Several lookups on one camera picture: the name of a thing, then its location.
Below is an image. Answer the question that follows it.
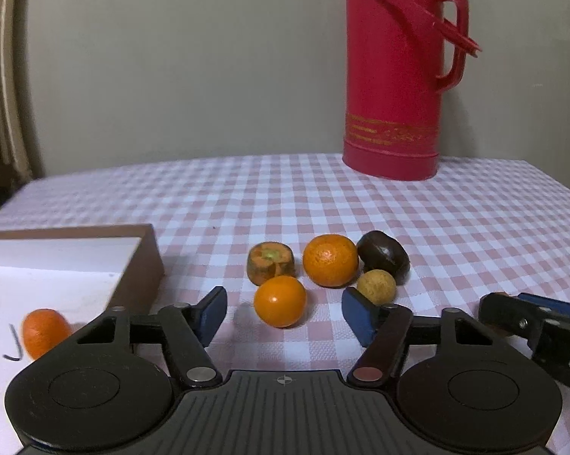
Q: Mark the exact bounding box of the medium back tangerine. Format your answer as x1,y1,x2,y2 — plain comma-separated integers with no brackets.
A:
302,234,359,289

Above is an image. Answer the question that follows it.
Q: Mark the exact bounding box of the small kumquat orange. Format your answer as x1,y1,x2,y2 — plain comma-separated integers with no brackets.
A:
253,275,308,329

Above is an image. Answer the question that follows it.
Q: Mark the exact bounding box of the large tangerine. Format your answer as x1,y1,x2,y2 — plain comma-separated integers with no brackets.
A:
22,308,72,359

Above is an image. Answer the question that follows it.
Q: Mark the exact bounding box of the brown white cardboard box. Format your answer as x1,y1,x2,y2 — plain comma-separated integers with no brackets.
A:
0,224,163,453

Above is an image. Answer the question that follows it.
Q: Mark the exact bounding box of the pink checkered tablecloth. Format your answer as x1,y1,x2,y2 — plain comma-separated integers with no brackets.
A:
0,152,570,455

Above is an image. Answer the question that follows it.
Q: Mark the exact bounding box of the red thermos flask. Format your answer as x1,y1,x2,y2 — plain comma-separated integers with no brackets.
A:
342,0,480,181

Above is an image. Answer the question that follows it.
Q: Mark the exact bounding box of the beige striped curtain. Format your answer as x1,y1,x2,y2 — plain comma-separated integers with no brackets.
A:
0,0,33,183

